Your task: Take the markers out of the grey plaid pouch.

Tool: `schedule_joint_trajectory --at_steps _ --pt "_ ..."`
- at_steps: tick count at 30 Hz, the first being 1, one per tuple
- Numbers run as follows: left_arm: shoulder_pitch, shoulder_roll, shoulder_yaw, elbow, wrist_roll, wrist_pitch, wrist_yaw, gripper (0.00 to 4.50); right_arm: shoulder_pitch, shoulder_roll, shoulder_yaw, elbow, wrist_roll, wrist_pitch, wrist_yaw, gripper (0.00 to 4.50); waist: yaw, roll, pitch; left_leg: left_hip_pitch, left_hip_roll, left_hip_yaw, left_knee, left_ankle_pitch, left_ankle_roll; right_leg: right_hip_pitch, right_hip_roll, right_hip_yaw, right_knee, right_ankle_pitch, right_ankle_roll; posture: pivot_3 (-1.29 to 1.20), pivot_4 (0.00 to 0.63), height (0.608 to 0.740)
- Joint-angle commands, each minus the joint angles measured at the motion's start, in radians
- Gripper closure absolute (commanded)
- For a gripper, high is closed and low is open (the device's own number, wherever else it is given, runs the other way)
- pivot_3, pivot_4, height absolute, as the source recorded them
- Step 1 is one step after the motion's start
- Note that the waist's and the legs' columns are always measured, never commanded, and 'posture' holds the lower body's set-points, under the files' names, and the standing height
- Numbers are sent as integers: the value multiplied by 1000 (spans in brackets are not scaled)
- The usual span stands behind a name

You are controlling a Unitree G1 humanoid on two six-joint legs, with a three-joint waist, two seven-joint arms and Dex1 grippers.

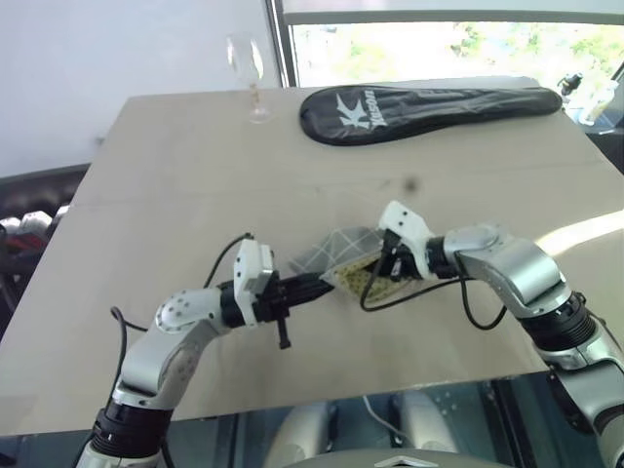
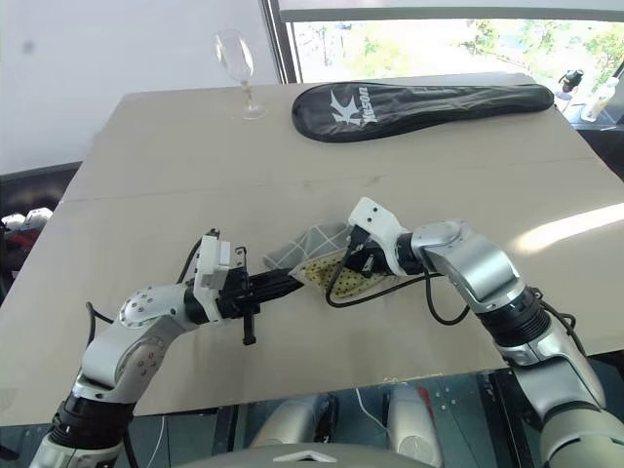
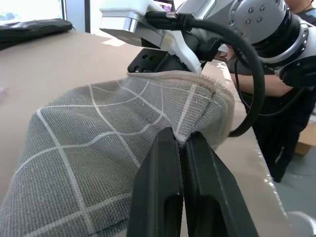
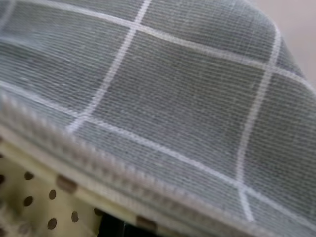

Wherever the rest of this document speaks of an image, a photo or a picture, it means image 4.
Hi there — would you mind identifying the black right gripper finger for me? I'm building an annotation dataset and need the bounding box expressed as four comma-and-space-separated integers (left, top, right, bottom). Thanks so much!
96, 211, 158, 237

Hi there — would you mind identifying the grey plaid fabric pouch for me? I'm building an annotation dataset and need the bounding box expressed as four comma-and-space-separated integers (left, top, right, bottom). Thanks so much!
0, 0, 316, 237

